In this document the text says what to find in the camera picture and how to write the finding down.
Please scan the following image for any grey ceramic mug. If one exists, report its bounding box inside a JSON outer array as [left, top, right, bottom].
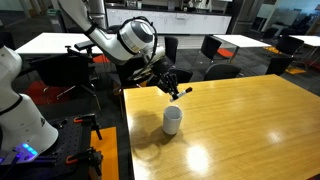
[[162, 105, 184, 136]]

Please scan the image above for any black robot mounting stand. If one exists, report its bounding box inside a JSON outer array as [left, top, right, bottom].
[[0, 114, 101, 180]]

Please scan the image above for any black marker with white label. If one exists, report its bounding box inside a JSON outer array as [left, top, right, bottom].
[[169, 86, 194, 103]]

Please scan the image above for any black clamp with orange handle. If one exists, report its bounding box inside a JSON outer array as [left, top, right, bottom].
[[65, 147, 104, 177], [73, 113, 103, 141]]

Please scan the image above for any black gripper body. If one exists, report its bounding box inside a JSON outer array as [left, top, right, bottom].
[[151, 56, 179, 91]]

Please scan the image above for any black camera tripod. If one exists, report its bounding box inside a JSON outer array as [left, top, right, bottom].
[[56, 39, 103, 111]]

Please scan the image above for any large white table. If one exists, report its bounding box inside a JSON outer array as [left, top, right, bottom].
[[14, 32, 108, 56]]

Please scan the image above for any black plastic chair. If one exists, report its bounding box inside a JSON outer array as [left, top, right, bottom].
[[200, 34, 223, 61], [114, 59, 151, 89], [276, 34, 305, 56], [203, 63, 242, 82], [34, 54, 91, 89], [163, 35, 179, 66], [265, 54, 294, 76], [263, 27, 279, 39], [146, 68, 194, 88]]

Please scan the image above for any white square table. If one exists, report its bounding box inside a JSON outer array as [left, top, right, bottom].
[[213, 34, 272, 64]]

